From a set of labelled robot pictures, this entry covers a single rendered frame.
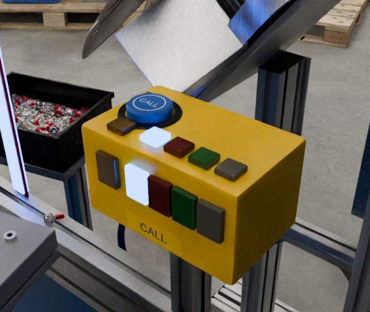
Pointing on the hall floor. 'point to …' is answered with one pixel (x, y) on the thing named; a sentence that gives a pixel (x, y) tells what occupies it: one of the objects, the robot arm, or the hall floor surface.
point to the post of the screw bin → (78, 198)
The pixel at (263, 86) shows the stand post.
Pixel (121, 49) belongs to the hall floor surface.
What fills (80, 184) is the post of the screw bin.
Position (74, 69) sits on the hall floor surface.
